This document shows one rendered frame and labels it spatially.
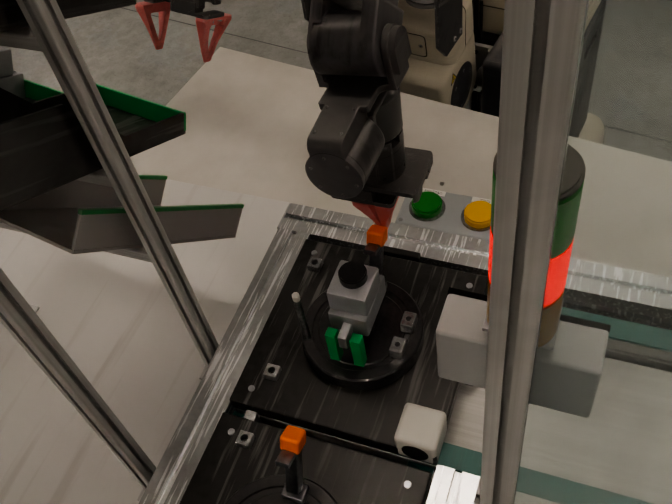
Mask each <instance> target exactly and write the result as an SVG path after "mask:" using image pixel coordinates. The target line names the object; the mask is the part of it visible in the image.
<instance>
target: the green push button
mask: <svg viewBox="0 0 672 504"><path fill-rule="evenodd" d="M441 210H442V199H441V197H440V196H439V195H438V194H436V193H434V192H422V194H421V197H420V200H419V201H418V202H416V203H413V199H412V211H413V213H414V214H415V215H416V216H418V217H420V218H433V217H435V216H437V215H438V214H439V213H440V212H441Z"/></svg>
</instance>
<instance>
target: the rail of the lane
mask: <svg viewBox="0 0 672 504"><path fill-rule="evenodd" d="M373 224H374V225H377V224H376V223H375V222H374V221H373V220H372V219H370V218H366V217H361V216H356V215H351V214H346V213H340V212H335V211H330V210H325V209H320V208H314V207H309V206H304V205H299V204H294V203H289V205H288V207H287V209H286V211H285V213H284V215H283V217H282V219H281V221H280V223H279V225H278V227H277V229H278V228H283V229H288V230H292V234H296V233H297V232H302V233H307V234H310V236H311V240H314V241H319V242H324V243H329V244H333V245H338V246H343V247H348V248H353V249H358V250H363V251H364V249H365V247H366V246H367V231H368V229H369V228H370V227H371V225H373ZM489 244H490V241H486V240H481V239H476V238H471V237H465V236H460V235H455V234H450V233H445V232H439V231H434V230H429V229H424V228H419V227H413V226H408V225H403V224H398V223H393V222H391V223H390V225H389V228H388V238H387V241H386V242H385V244H384V254H383V255H387V256H392V257H396V258H401V259H406V260H411V261H416V262H421V263H426V264H430V265H435V266H440V267H445V268H450V269H455V270H460V271H464V272H469V273H474V274H479V275H484V276H488V267H489Z"/></svg>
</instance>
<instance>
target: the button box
mask: <svg viewBox="0 0 672 504"><path fill-rule="evenodd" d="M423 192H434V193H436V194H438V195H439V196H440V197H441V199H442V210H441V212H440V213H439V214H438V215H437V216H435V217H433V218H420V217H418V216H416V215H415V214H414V213H413V211H412V199H413V198H407V197H405V198H404V201H403V203H402V206H401V208H400V211H399V213H398V216H397V218H396V221H395V223H398V224H403V225H408V226H413V227H419V228H424V229H429V230H434V231H439V232H445V233H450V234H455V235H460V236H465V237H471V238H476V239H481V240H486V241H490V226H491V225H490V226H488V227H486V228H474V227H471V226H469V225H468V224H467V223H466V222H465V220H464V210H465V208H466V206H467V205H468V204H470V203H471V202H474V201H485V202H488V203H490V204H491V200H490V199H485V198H479V197H471V196H465V195H460V194H454V193H448V192H445V191H439V190H433V189H428V188H423Z"/></svg>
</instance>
